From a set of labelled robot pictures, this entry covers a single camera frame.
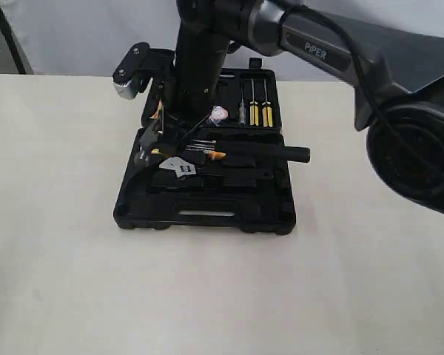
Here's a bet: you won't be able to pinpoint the electrical tape roll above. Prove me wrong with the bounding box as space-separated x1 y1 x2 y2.
207 106 229 126

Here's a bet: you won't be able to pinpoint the orange handled pliers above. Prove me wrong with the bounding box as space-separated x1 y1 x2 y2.
186 140 226 160

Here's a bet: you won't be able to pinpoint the right yellow handled screwdriver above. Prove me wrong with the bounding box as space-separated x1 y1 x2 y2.
262 79 274 127

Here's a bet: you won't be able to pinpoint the clear voltage tester screwdriver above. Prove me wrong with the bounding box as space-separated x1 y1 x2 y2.
238 83 246 125

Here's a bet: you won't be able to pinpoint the black plastic tool case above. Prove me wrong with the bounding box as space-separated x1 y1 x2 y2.
113 58 296 235

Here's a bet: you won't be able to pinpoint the claw hammer black grip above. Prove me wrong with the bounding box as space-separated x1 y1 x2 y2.
135 124 312 167

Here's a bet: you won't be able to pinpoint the orange utility knife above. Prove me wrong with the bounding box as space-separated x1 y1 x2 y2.
150 100 164 120

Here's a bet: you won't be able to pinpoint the yellow handled screwdriver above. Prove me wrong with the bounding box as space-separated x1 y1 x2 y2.
249 78 260 126
262 79 274 127

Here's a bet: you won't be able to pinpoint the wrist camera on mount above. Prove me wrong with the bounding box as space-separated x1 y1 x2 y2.
112 42 150 100

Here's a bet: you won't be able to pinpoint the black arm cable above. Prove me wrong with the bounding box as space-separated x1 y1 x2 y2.
177 0 444 197

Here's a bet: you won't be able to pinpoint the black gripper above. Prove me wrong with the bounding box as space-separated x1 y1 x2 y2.
147 0 258 154

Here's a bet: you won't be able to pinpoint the black stand pole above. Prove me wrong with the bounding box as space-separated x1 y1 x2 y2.
0 7 27 75

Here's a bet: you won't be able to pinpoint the left yellow handled screwdriver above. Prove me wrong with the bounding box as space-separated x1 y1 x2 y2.
249 78 260 126

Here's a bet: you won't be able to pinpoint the adjustable wrench black handle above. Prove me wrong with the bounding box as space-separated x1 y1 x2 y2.
159 157 274 180

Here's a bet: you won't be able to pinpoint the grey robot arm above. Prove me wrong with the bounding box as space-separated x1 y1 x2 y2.
164 1 444 214

